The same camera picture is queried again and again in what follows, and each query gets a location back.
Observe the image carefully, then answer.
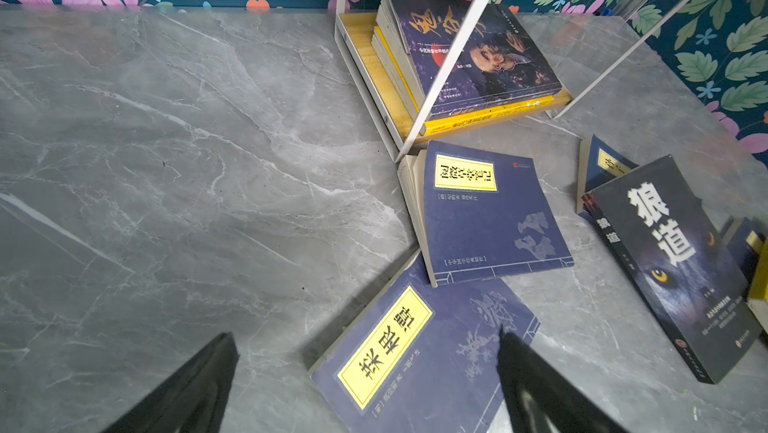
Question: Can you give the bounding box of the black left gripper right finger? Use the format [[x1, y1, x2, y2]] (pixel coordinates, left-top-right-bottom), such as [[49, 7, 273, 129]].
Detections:
[[497, 331, 626, 432]]

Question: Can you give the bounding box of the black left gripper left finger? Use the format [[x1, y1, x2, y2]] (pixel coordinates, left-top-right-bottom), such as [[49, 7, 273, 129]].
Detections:
[[106, 332, 239, 432]]

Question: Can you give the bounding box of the navy book yellow label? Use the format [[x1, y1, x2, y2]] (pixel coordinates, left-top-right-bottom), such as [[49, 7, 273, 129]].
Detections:
[[398, 141, 574, 287], [309, 250, 540, 432], [575, 135, 637, 220]]

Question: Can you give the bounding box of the black wolf cover book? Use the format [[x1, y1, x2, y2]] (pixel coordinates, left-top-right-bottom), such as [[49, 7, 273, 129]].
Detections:
[[582, 155, 762, 384]]

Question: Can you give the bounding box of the yellow cartoon cover book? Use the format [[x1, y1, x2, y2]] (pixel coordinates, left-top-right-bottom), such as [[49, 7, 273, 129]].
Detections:
[[746, 242, 768, 331]]

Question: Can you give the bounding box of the navy book under yellow book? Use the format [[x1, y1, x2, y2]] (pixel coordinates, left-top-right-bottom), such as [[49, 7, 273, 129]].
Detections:
[[723, 217, 766, 283]]

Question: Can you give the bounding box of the yellow book on lower shelf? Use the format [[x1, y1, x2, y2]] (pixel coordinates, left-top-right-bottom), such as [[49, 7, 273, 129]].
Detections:
[[372, 25, 572, 139]]

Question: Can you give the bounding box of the white wooden two-tier shelf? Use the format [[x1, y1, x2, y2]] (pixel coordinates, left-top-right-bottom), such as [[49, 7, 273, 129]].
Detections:
[[332, 0, 742, 164]]

